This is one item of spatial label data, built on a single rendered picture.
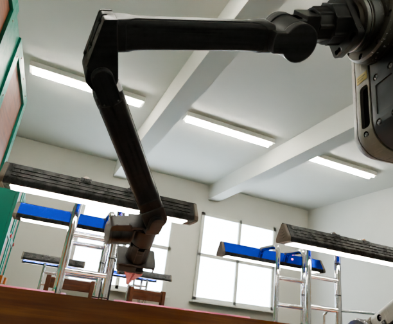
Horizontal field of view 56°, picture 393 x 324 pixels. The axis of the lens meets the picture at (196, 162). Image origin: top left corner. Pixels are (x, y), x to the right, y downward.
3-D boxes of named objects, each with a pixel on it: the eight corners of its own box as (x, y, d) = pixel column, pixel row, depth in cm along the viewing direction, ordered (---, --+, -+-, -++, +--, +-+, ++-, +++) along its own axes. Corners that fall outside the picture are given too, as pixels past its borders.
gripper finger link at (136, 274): (110, 270, 105) (118, 246, 101) (135, 274, 107) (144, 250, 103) (108, 290, 99) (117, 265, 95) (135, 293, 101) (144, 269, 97)
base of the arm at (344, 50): (366, 34, 74) (345, -14, 77) (331, 35, 71) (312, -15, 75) (340, 60, 81) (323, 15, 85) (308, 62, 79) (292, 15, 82)
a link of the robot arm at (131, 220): (166, 219, 88) (157, 197, 95) (119, 216, 83) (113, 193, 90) (151, 255, 94) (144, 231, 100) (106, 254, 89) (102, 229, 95)
